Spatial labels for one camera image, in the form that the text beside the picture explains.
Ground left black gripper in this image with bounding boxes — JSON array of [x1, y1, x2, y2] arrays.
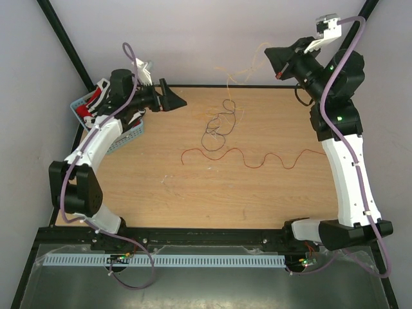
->
[[127, 79, 186, 113]]

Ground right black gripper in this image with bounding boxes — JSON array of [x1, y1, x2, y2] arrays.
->
[[266, 36, 332, 104]]

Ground coloured wire bundle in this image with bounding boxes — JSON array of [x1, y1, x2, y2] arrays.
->
[[191, 41, 273, 153]]

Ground red wire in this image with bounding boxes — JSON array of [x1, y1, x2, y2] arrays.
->
[[180, 147, 327, 170]]

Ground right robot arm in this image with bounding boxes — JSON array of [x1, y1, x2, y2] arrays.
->
[[265, 37, 393, 250]]

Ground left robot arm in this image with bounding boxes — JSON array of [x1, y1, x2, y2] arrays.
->
[[49, 69, 187, 250]]

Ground blue plastic basket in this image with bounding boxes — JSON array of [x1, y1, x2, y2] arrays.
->
[[70, 93, 144, 155]]

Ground zebra striped cloth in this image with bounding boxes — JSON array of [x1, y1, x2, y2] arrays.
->
[[86, 78, 146, 132]]

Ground red cloth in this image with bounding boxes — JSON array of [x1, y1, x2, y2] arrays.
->
[[75, 88, 102, 124]]

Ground left green circuit board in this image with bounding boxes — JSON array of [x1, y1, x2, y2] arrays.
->
[[106, 254, 133, 265]]

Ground green circuit board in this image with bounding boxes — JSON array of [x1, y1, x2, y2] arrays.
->
[[106, 254, 133, 265], [299, 257, 317, 268]]

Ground right green circuit board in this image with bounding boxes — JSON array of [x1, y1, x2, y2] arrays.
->
[[299, 257, 317, 268]]

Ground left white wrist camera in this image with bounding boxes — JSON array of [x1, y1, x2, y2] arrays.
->
[[135, 58, 153, 86]]

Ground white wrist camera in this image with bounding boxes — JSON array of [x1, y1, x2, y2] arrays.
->
[[304, 14, 342, 53], [135, 58, 153, 86]]

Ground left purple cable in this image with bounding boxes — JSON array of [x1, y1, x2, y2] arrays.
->
[[59, 41, 156, 290]]

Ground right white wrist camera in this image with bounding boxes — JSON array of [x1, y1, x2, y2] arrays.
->
[[304, 14, 342, 53]]

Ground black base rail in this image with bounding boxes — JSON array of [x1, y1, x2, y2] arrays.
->
[[89, 229, 321, 252]]

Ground light blue slotted cable duct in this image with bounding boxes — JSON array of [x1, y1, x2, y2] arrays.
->
[[42, 254, 285, 268]]

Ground black aluminium frame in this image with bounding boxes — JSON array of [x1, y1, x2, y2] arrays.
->
[[6, 0, 400, 309]]

